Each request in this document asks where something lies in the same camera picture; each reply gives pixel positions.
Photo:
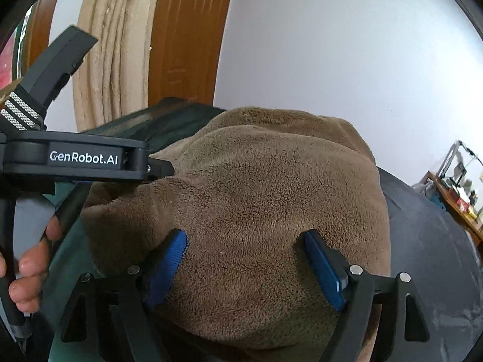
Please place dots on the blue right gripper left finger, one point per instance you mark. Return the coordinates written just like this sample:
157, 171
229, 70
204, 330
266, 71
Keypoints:
106, 319

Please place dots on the plastic bag by desk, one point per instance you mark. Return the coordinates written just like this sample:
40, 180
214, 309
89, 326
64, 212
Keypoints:
428, 190

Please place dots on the dark green bed cover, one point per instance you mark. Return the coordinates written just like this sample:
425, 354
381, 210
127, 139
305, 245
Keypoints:
425, 242

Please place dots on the wooden desk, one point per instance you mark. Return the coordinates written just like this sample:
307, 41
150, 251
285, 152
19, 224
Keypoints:
452, 204

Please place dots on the beige curtain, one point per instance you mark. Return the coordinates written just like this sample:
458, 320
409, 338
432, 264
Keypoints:
113, 79

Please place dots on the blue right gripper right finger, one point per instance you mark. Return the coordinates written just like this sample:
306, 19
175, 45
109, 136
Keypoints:
403, 332

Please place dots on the brown fleece garment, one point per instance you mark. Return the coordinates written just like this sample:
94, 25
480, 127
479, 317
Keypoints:
245, 188

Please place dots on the person's left hand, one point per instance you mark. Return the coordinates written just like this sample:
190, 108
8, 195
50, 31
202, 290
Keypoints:
26, 291

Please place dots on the brown wooden door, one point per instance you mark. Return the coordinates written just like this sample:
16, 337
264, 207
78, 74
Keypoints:
185, 48

